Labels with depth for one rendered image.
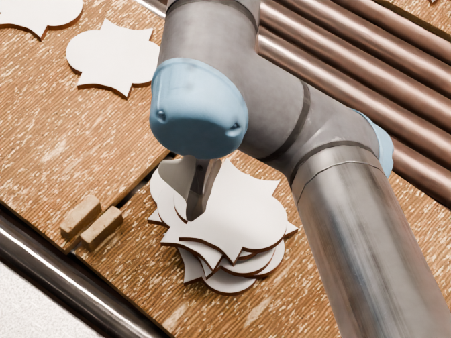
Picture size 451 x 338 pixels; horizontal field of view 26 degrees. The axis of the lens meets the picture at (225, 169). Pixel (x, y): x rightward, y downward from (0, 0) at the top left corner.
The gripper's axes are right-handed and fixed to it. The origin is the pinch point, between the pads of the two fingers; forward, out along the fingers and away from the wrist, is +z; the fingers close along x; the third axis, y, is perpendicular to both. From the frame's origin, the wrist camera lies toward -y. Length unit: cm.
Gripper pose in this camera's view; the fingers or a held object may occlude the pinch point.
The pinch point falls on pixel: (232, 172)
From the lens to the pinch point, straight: 106.8
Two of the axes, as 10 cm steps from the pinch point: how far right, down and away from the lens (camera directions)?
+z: -0.1, 5.1, 8.6
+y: -8.5, -4.5, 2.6
